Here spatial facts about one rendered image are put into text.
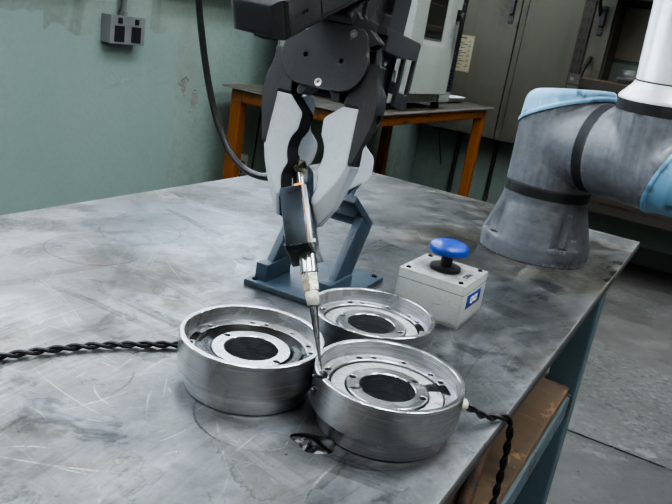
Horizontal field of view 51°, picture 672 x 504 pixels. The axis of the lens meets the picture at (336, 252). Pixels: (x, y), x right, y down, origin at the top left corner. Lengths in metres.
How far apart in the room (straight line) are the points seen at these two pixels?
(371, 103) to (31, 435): 0.31
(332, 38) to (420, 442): 0.28
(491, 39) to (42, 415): 4.09
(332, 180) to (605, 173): 0.48
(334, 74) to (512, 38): 3.89
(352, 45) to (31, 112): 1.90
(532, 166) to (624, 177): 0.13
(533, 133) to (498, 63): 3.43
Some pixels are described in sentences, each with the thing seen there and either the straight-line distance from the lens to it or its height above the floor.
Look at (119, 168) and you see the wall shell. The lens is 2.63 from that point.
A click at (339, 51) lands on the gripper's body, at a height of 1.04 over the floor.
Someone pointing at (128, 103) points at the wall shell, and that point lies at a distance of 2.61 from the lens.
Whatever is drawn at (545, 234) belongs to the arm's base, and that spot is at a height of 0.84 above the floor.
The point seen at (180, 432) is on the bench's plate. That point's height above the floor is 0.80.
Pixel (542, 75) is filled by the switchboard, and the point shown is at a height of 0.97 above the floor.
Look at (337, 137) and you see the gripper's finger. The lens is 0.52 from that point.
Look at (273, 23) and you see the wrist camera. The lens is 0.46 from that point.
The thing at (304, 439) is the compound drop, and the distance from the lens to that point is 0.48.
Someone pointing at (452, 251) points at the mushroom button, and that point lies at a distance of 0.71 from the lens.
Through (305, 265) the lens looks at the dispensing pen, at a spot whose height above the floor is 0.89.
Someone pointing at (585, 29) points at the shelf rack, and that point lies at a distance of 3.93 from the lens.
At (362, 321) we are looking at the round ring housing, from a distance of 0.62.
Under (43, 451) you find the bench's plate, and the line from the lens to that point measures 0.47.
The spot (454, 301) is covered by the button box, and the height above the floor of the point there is 0.83.
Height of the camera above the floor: 1.06
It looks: 17 degrees down
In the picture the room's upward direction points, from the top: 9 degrees clockwise
